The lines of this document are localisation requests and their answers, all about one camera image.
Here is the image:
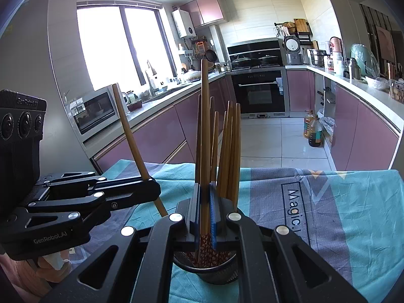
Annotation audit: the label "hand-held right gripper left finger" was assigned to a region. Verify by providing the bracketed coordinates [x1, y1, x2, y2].
[39, 183, 203, 303]

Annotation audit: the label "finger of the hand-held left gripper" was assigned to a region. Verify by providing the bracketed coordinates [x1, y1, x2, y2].
[9, 191, 161, 230]
[37, 171, 161, 199]

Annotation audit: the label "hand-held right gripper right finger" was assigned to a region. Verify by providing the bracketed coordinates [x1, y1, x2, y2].
[209, 181, 368, 303]

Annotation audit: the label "red-ended bamboo chopstick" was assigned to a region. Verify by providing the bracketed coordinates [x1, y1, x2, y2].
[198, 58, 211, 259]
[112, 84, 168, 218]

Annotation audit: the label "black mesh pen cup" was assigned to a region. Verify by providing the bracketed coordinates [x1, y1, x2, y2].
[172, 249, 239, 285]

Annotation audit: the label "bunch of bamboo chopsticks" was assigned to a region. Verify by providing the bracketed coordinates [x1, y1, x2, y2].
[185, 94, 242, 269]

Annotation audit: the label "person's left hand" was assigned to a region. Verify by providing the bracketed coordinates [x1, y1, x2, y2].
[0, 249, 74, 294]

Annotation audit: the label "pink kitchen base cabinets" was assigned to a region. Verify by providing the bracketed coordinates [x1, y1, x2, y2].
[91, 76, 236, 172]
[286, 69, 401, 171]

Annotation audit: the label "white toaster oven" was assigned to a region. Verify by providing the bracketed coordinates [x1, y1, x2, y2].
[69, 87, 130, 144]

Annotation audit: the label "steel kitchen faucet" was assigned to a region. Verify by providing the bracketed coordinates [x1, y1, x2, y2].
[144, 59, 158, 97]

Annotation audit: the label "teal and grey tablecloth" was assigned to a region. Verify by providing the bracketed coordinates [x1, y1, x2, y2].
[101, 159, 401, 303]

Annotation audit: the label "black built-in oven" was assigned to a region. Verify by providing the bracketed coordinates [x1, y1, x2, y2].
[230, 68, 288, 118]

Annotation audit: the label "white casserole pot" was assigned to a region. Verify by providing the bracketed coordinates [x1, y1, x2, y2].
[183, 69, 203, 82]

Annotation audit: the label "yellow cooking oil bottle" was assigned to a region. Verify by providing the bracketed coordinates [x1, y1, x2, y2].
[303, 110, 314, 139]

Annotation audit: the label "dark cooking oil bottle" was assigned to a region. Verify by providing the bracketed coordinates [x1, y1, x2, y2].
[308, 115, 323, 148]

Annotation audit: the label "kitchen window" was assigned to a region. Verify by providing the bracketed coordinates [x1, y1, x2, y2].
[76, 2, 174, 92]

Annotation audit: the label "clear plastic bag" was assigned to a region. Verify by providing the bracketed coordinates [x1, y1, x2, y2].
[319, 110, 336, 147]

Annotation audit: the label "black range hood stove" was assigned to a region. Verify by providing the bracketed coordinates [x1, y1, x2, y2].
[226, 38, 282, 70]

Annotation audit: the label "silver rice cooker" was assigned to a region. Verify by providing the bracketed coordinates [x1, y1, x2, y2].
[283, 35, 304, 65]

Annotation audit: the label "stainless steel pot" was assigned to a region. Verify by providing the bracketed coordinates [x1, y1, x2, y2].
[309, 49, 327, 67]

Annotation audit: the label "white canister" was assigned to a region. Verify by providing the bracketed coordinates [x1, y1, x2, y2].
[335, 52, 346, 76]

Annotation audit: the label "steel thermos flask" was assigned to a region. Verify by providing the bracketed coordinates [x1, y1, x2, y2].
[346, 57, 361, 81]

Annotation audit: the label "pink electric kettle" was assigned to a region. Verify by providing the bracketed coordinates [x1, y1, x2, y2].
[328, 37, 344, 56]

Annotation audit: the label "teal countertop appliance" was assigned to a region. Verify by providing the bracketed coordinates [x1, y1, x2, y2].
[350, 43, 381, 78]

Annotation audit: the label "clear plastic food box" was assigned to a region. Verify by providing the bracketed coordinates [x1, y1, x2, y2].
[389, 80, 404, 105]

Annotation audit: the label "framed brown painting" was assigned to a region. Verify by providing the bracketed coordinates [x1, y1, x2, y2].
[375, 25, 396, 62]

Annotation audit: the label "white wall water heater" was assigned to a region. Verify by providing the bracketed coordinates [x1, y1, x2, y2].
[172, 9, 195, 38]

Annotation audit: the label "pink wall cabinets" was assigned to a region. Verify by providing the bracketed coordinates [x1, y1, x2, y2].
[180, 0, 225, 28]

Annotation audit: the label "wall rack with cutting boards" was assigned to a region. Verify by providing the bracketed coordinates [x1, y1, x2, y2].
[274, 18, 313, 46]

